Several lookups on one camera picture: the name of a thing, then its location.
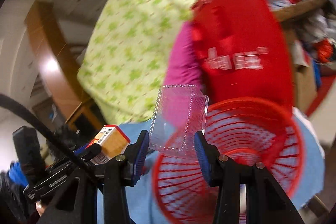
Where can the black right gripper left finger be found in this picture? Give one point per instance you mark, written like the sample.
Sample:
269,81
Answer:
76,199

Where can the blue blanket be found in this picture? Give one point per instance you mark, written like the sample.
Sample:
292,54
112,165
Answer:
144,209

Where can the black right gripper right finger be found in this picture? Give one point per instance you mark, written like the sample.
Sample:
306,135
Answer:
266,200

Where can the clear plastic tray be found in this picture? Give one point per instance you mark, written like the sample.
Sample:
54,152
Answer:
170,140

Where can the wooden shelf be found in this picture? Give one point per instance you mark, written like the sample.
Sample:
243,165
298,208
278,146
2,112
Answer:
298,11

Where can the green clover quilt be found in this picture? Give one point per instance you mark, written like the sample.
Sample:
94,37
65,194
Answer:
127,56

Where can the red plastic mesh basket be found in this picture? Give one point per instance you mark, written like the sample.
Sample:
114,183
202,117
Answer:
248,130

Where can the magenta pillow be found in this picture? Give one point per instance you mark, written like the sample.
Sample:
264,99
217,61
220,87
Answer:
181,63

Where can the white red medicine box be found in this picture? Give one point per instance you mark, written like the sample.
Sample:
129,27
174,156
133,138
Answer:
112,140

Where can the person left hand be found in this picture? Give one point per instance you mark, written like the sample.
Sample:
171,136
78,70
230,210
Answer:
40,207

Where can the cardboard box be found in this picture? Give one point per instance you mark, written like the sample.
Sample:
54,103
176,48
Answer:
305,88

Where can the red gift bag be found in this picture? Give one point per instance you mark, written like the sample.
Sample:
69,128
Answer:
242,51

